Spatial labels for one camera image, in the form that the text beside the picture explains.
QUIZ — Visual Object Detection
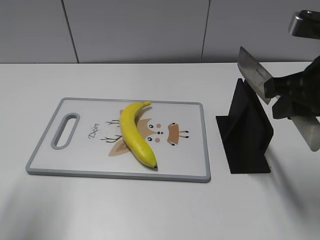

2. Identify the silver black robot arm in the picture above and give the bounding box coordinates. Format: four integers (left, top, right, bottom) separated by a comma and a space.
288, 10, 320, 40

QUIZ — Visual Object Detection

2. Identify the white-handled kitchen knife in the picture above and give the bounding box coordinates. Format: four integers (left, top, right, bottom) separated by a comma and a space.
237, 47, 320, 152

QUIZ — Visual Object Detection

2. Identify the black knife stand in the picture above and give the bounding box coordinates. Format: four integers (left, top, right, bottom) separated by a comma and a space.
215, 78, 274, 174

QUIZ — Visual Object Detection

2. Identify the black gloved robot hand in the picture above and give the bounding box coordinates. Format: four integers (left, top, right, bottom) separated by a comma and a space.
264, 57, 320, 120

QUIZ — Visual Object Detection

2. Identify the yellow plastic banana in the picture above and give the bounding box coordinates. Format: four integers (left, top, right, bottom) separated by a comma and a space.
119, 101, 158, 169

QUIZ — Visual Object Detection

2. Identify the white grey-rimmed cutting board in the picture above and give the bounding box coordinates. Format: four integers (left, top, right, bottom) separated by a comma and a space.
25, 97, 211, 183

